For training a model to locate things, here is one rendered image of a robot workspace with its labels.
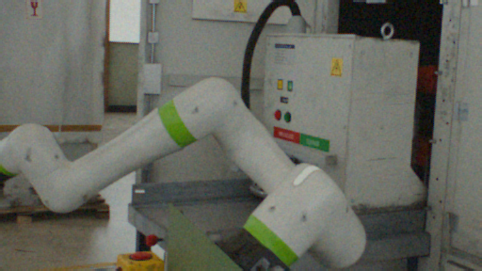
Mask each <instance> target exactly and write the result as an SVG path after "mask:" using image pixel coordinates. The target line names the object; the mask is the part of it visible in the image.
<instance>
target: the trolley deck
mask: <svg viewBox="0 0 482 271"><path fill-rule="evenodd" d="M263 201H264V199H260V200H247V201H233V202H220V203H205V204H192V205H179V206H175V207H176V208H177V209H178V210H179V211H180V210H181V211H182V212H183V215H184V216H186V217H187V218H188V219H189V220H190V221H191V222H192V223H193V224H194V225H195V226H196V227H197V228H199V229H200V230H201V231H202V232H203V233H204V234H205V230H210V229H221V228H231V227H242V226H244V225H245V224H246V223H247V221H248V219H249V217H250V214H251V213H252V212H253V211H254V210H255V209H256V208H257V207H258V206H259V204H260V203H261V202H263ZM130 205H131V202H128V209H127V222H128V223H129V224H130V225H132V226H133V227H135V228H137V229H138V230H139V231H141V232H142V233H143V234H145V235H146V236H147V235H149V234H154V235H156V236H157V237H164V242H157V244H156V245H157V246H159V247H161V248H163V249H164V250H165V251H166V252H168V241H169V206H166V207H152V208H138V209H135V208H133V207H132V206H130ZM209 239H210V240H214V239H220V234H209ZM429 246H430V234H425V233H419V234H411V235H402V236H395V237H385V238H378V239H369V240H366V247H365V249H364V250H363V253H362V255H361V256H360V258H359V259H358V260H357V261H356V262H354V263H353V264H351V265H355V264H362V263H375V262H382V261H389V260H397V259H404V258H410V257H418V256H425V255H429ZM290 269H291V270H292V271H320V270H327V269H329V268H327V267H324V265H322V264H321V263H319V262H318V261H316V260H315V259H314V258H313V257H312V256H311V255H310V254H309V253H308V251H306V252H305V253H304V254H303V256H302V257H301V258H300V259H299V260H298V261H296V262H295V263H293V264H292V265H291V267H290Z"/></svg>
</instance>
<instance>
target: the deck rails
mask: <svg viewBox="0 0 482 271"><path fill-rule="evenodd" d="M251 183H252V179H251V178H239V179H220V180H201V181H182V182H164V183H132V185H131V205H130V206H132V207H133V208H135V209H138V208H152V207H166V206H169V203H172V204H173V205H174V206H179V205H192V204H205V203H220V202H233V201H247V200H260V199H264V198H261V197H259V196H256V195H254V194H252V193H251V190H249V187H250V186H251ZM138 187H144V193H136V188H138ZM425 211H426V210H425V209H421V210H410V211H400V212H389V213H378V214H369V215H358V216H357V218H358V219H359V220H360V222H361V224H362V226H363V228H364V229H365V231H366V240H369V239H378V238H385V237H395V236H402V235H411V234H419V233H425V232H424V224H425ZM242 228H243V226H242V227H231V228H221V229H210V230H205V235H206V236H207V237H208V238H209V234H220V239H214V240H213V242H214V243H217V244H218V243H219V240H221V239H224V238H227V237H229V236H231V235H233V234H234V233H236V232H238V231H239V230H241V229H242Z"/></svg>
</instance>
